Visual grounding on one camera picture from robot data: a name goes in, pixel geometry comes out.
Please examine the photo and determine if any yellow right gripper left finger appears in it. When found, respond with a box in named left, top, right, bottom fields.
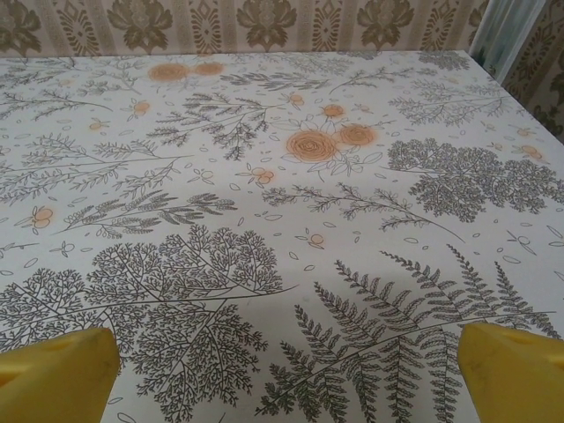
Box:
left=0, top=326, right=121, bottom=423

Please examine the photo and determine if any aluminium frame post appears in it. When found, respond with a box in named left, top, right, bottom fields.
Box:
left=467, top=0, right=532, bottom=85

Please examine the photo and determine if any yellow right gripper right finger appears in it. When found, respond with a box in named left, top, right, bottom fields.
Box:
left=457, top=323, right=564, bottom=423

